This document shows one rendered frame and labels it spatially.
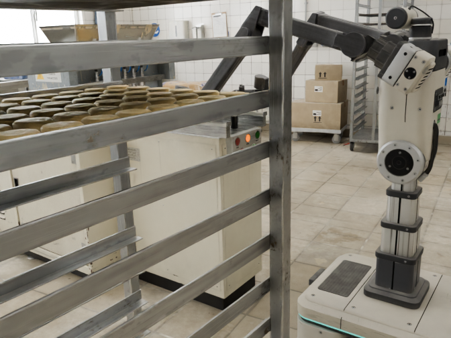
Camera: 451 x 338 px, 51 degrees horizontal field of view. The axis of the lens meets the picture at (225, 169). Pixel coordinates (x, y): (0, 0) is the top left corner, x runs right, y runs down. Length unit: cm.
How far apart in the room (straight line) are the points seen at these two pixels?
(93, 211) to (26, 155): 11
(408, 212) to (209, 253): 89
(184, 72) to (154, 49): 631
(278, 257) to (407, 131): 92
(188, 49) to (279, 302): 52
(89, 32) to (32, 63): 190
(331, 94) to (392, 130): 388
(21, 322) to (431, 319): 155
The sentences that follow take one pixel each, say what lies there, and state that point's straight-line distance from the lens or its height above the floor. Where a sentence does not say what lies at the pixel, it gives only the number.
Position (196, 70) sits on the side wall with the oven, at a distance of 681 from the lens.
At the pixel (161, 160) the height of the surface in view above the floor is 70.
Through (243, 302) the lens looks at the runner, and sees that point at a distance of 88.
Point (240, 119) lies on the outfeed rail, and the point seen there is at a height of 87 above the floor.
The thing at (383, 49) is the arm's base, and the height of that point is 119.
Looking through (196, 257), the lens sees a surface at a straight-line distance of 224.
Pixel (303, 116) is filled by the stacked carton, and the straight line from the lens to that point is 564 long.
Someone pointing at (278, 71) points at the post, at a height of 119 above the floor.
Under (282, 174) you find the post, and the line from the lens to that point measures 84.
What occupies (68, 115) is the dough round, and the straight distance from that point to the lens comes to 68.
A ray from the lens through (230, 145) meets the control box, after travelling 199.
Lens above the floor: 125
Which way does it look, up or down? 16 degrees down
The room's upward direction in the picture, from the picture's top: 2 degrees counter-clockwise
